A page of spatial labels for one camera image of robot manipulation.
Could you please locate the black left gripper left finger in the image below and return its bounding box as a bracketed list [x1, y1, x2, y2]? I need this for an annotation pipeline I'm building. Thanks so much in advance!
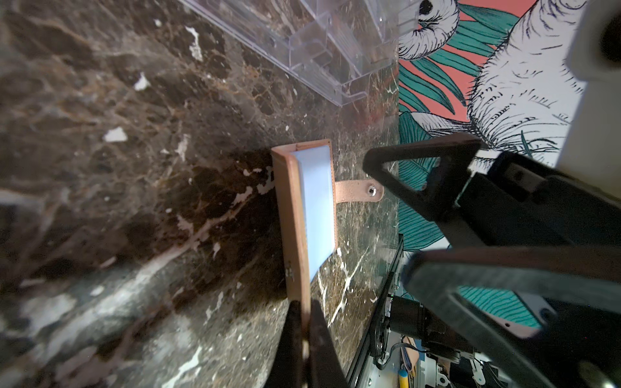
[264, 301, 304, 388]

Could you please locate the clear acrylic organizer box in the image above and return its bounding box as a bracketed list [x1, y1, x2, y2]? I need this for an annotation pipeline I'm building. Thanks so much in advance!
[185, 0, 419, 106]

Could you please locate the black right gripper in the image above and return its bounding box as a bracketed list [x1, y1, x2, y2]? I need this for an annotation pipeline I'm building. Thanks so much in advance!
[363, 133, 620, 387]

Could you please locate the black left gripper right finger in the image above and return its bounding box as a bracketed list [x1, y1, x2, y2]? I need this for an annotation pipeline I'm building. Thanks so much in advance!
[307, 300, 349, 388]

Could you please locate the black front mounting rail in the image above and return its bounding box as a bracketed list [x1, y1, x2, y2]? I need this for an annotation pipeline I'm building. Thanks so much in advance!
[347, 234, 404, 387]

